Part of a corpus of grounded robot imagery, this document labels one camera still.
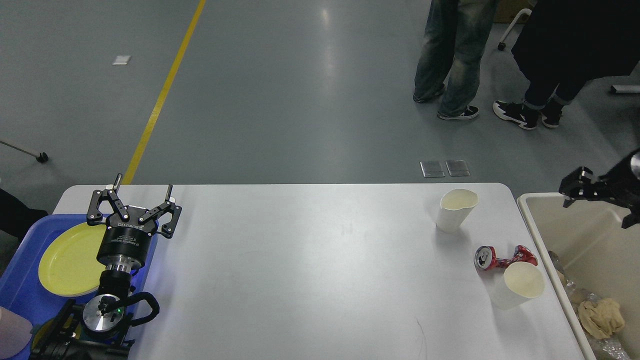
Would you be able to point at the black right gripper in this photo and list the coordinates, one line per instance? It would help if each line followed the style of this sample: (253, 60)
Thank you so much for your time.
(622, 182)

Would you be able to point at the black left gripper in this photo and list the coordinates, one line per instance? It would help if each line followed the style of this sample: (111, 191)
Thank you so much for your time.
(127, 242)

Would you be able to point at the yellow plate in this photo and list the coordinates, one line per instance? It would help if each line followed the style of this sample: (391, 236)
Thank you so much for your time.
(70, 260)

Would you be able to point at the white paper cup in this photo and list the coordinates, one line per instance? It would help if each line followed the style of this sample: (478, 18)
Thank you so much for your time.
(454, 207)
(520, 283)

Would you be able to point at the brown paper ball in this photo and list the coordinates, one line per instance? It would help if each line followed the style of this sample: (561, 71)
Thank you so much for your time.
(601, 319)

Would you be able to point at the grey mug yellow inside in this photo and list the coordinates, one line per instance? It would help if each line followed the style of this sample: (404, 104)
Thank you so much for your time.
(41, 331)

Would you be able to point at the crushed red can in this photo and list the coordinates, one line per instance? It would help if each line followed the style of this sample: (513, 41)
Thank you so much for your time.
(485, 258)

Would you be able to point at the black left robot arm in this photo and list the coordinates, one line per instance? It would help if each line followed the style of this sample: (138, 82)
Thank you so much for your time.
(98, 329)

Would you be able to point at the beige plastic bin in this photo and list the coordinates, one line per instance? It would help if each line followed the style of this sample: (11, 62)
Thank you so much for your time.
(595, 252)

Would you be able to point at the chair leg with caster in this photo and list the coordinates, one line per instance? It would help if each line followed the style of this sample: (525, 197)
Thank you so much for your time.
(41, 157)

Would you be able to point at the white bar on floor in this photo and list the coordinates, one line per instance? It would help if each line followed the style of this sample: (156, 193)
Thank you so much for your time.
(620, 89)

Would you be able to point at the floor socket plate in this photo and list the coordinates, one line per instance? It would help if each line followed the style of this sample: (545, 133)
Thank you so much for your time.
(457, 168)
(432, 169)

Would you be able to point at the pink cup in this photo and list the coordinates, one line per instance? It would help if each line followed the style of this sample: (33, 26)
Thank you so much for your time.
(15, 333)

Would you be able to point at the person in black clothes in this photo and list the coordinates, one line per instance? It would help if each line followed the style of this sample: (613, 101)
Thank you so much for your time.
(564, 45)

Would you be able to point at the white paper on floor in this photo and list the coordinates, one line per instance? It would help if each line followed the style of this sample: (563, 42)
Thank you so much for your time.
(121, 60)

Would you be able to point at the white office chair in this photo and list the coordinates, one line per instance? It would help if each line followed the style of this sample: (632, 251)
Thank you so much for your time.
(525, 12)

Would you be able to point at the cardboard box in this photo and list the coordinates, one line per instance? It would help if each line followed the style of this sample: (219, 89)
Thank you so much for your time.
(508, 9)

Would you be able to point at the person in blue jeans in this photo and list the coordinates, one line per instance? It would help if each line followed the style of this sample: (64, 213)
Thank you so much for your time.
(454, 40)

